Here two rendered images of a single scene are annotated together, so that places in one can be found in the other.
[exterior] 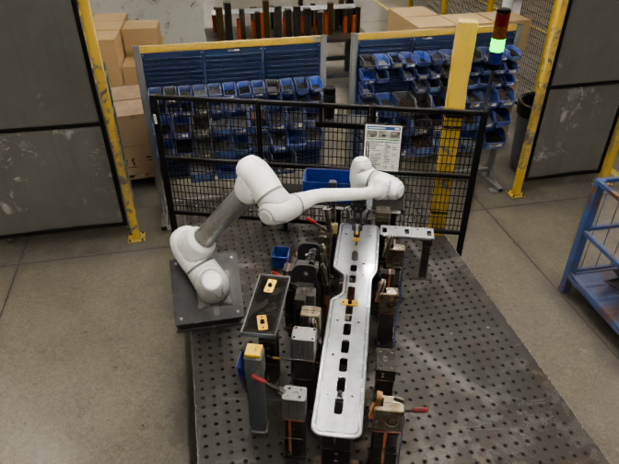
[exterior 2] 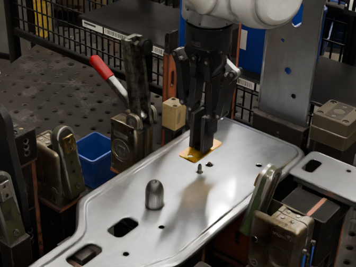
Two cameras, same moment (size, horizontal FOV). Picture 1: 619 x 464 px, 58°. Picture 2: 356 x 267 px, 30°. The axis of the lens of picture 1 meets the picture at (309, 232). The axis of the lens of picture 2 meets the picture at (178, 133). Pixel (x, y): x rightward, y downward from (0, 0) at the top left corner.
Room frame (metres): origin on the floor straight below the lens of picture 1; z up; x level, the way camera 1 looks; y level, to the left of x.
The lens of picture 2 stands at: (1.52, -0.70, 1.69)
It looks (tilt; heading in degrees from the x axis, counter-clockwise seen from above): 32 degrees down; 30
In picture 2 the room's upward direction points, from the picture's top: 2 degrees clockwise
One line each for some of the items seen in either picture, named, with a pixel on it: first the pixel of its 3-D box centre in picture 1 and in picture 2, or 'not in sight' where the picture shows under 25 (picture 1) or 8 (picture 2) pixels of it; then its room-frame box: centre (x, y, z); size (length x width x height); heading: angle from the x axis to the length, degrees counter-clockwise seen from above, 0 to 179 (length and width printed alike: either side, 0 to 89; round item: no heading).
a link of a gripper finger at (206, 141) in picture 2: not in sight; (207, 132); (2.40, -0.26, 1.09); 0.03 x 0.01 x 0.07; 173
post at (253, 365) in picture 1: (256, 391); not in sight; (1.49, 0.21, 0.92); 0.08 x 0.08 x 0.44; 82
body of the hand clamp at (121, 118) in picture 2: (324, 261); (131, 191); (2.42, -0.08, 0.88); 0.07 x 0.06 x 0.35; 82
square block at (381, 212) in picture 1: (380, 235); (325, 186); (2.65, -0.41, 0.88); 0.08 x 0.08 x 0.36; 82
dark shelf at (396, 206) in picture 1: (327, 197); (242, 56); (2.85, -0.11, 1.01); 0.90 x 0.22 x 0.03; 82
